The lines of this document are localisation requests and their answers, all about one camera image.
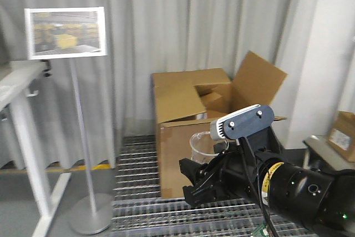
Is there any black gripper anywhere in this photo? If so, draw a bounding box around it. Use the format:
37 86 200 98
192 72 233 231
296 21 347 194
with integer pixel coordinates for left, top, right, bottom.
179 126 285 207

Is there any clear glass beaker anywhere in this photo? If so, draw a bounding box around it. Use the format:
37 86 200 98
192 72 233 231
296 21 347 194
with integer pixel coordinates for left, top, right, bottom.
189 131 229 164

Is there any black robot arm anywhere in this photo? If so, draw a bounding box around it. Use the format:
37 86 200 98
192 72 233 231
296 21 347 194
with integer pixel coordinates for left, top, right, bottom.
179 127 354 236

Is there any metal grate platform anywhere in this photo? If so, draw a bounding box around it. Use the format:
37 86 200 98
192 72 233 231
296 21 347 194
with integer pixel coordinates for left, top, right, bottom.
110 134 320 237

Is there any green circuit board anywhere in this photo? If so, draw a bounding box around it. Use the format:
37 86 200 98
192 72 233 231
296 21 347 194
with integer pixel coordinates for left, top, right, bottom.
250 223 271 237

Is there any large cardboard box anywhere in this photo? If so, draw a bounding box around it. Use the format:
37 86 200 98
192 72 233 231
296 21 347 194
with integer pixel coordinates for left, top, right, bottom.
152 51 287 199

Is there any small cardboard box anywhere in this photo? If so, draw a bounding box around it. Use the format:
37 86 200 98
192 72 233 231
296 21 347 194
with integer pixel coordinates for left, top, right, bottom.
328 111 354 163

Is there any grey curtain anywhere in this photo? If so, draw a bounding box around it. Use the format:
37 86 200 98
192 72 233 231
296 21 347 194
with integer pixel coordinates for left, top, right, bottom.
1 0 302 164

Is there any sign on silver stand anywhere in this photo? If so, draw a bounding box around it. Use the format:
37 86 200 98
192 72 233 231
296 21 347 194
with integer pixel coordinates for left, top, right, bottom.
24 7 113 236

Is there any white standing desk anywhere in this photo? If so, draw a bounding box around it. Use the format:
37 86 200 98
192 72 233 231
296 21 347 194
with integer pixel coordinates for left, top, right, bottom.
1 60 72 236

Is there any black cable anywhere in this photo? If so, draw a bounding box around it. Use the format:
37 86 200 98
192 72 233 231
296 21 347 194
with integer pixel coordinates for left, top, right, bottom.
235 137 280 237

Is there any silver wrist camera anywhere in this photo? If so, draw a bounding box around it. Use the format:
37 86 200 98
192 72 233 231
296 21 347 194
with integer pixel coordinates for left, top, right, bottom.
210 104 275 140

